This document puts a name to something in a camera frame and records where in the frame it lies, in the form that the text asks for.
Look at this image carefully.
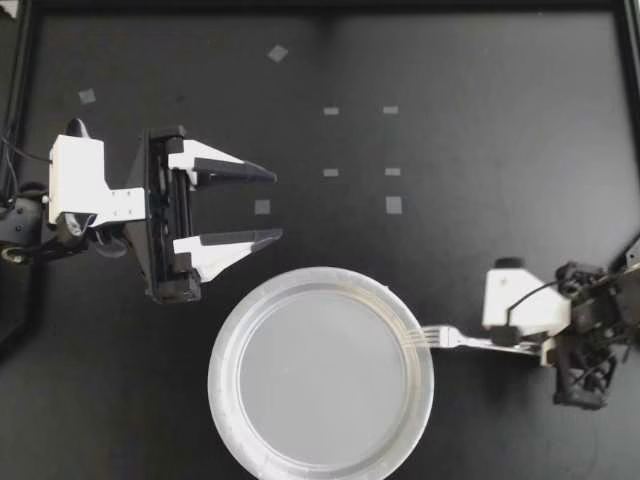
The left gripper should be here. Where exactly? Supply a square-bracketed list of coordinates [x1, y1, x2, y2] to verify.
[121, 125, 285, 305]

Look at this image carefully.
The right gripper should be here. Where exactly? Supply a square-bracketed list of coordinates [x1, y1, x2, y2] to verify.
[492, 293, 623, 410]

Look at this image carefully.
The silver fork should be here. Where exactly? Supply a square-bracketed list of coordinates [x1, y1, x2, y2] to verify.
[398, 323, 544, 359]

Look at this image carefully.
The clear round plate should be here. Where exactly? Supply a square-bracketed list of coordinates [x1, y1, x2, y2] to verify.
[206, 265, 435, 480]

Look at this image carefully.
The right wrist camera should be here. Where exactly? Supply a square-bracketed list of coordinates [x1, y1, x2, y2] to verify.
[479, 256, 572, 347]

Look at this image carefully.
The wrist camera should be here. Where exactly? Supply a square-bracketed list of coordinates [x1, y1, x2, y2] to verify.
[48, 133, 149, 227]
[479, 256, 572, 347]

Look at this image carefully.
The black cable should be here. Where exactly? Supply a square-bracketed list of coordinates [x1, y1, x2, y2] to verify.
[503, 277, 569, 329]
[0, 130, 53, 206]

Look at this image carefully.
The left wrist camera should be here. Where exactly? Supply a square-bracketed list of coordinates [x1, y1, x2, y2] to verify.
[48, 133, 149, 227]

